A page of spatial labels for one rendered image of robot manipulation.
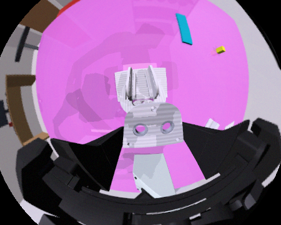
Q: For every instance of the teal flat bar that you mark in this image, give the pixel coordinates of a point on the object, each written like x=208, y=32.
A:
x=184, y=29

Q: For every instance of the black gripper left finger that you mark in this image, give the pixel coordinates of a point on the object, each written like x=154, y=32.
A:
x=98, y=158

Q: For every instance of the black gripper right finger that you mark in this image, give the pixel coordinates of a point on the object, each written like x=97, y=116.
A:
x=210, y=146

